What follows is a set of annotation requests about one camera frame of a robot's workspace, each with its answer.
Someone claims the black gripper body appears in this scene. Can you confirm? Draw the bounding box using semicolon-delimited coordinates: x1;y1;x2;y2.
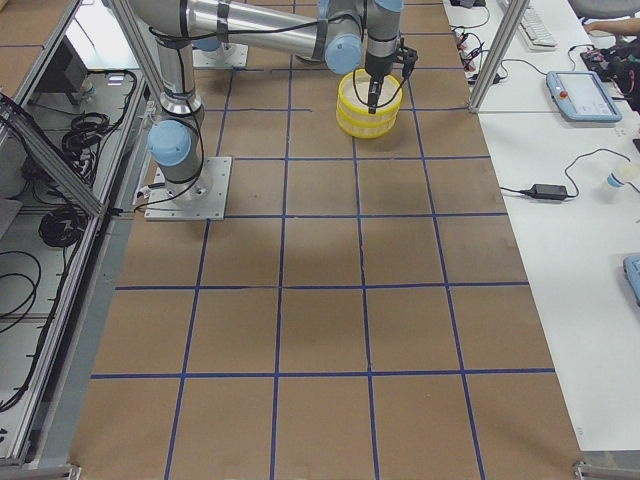
365;39;393;93

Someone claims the yellow steamer layer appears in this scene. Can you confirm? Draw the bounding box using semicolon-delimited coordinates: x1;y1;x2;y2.
337;69;403;117
336;102;399;139

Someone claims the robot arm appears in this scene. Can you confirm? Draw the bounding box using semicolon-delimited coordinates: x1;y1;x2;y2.
129;1;417;118
147;39;210;203

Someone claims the white keyboard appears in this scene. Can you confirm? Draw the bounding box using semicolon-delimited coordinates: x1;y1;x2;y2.
518;6;558;51

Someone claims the blue teach pendant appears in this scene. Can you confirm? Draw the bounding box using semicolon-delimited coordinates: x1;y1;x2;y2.
545;71;622;123
623;254;640;305

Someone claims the black power brick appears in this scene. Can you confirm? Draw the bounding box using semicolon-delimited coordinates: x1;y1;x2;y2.
529;184;570;201

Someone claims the paper cup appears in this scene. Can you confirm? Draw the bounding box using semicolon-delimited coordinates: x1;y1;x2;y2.
606;163;639;188

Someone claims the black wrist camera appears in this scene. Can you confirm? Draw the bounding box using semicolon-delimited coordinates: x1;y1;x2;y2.
396;46;418;81

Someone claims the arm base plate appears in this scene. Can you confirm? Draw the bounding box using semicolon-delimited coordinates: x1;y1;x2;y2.
144;156;232;221
193;44;249;70

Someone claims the aluminium corner post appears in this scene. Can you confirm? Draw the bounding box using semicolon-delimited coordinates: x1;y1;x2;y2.
469;0;529;113

